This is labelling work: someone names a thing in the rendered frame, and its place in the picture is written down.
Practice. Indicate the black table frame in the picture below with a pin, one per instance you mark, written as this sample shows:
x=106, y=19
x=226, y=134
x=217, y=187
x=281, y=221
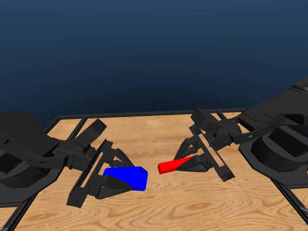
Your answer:
x=144, y=113

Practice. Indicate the blue hollow socket block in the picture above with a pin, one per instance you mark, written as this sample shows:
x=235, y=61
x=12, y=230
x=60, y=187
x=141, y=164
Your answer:
x=130, y=176

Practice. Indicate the thin red peg bar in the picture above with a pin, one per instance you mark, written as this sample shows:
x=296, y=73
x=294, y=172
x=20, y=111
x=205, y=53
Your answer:
x=168, y=166

